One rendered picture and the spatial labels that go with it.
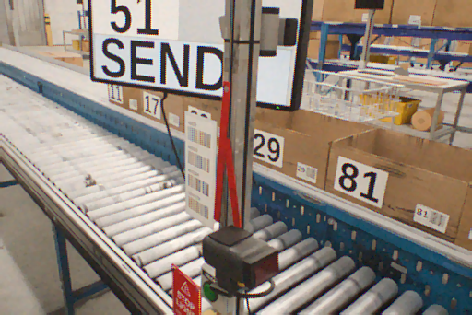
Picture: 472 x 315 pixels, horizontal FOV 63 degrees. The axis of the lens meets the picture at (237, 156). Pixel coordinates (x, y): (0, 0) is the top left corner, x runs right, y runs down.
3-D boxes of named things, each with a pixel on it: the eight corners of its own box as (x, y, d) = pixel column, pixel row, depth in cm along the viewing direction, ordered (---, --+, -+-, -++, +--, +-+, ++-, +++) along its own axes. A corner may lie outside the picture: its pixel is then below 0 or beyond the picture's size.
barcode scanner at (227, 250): (253, 326, 54) (249, 259, 51) (201, 292, 62) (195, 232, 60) (284, 305, 58) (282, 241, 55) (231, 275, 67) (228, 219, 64)
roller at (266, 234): (149, 277, 99) (159, 293, 97) (283, 216, 132) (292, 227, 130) (146, 288, 102) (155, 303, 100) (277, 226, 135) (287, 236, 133)
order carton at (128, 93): (108, 102, 231) (105, 74, 225) (150, 98, 250) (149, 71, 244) (141, 116, 204) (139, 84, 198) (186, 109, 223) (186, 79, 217)
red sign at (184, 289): (171, 313, 84) (171, 263, 79) (175, 311, 84) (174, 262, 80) (218, 360, 73) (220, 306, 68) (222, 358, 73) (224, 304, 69)
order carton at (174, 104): (140, 116, 204) (139, 84, 198) (186, 110, 223) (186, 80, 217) (182, 134, 177) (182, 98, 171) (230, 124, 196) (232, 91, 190)
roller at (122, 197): (71, 205, 136) (76, 208, 133) (191, 172, 170) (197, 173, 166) (74, 219, 137) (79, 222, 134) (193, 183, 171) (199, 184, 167)
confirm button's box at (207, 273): (197, 297, 70) (197, 265, 68) (210, 289, 72) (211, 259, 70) (221, 318, 65) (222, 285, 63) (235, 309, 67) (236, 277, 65)
